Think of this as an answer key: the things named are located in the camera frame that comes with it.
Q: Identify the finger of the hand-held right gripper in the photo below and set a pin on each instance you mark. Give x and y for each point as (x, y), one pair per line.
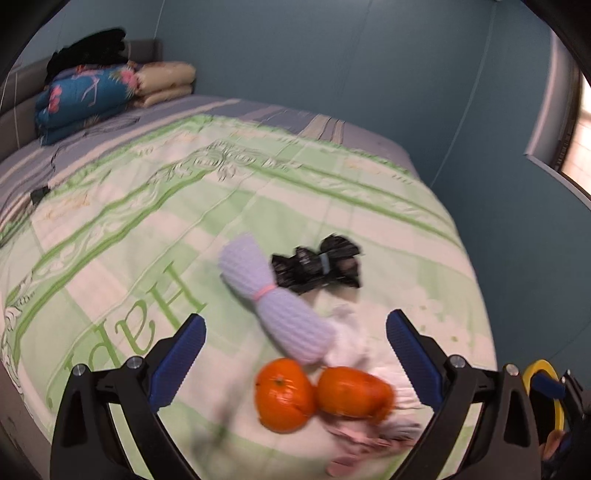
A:
(547, 385)

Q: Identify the black wrapper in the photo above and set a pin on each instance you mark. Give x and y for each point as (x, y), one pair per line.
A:
(300, 272)

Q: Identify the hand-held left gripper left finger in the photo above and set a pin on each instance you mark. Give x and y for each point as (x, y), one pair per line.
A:
(178, 360)

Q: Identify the person's right hand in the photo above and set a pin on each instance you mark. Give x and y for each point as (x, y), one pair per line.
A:
(553, 444)

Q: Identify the green floral blanket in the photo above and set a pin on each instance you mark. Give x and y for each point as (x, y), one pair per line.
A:
(184, 207)

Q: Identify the window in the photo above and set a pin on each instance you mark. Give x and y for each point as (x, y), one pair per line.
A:
(584, 138)

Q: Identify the beige folded quilt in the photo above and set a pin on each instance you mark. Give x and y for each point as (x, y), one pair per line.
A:
(166, 81)

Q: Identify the blue floral folded quilt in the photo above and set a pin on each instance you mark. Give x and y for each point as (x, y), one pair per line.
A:
(78, 101)

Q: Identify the orange tangerine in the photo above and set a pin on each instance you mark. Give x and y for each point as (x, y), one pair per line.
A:
(351, 392)
(284, 397)

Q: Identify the purple foam fruit net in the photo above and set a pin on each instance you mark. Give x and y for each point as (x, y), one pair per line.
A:
(286, 318)

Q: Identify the black clothing pile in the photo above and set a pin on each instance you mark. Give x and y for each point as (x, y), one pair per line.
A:
(87, 50)

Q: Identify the grey striped bed sheet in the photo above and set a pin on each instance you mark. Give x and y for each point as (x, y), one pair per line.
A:
(254, 110)

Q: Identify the yellow rimmed black bin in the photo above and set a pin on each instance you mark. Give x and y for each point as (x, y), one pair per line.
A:
(540, 364)

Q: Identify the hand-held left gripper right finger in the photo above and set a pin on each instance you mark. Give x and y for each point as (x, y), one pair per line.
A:
(411, 360)

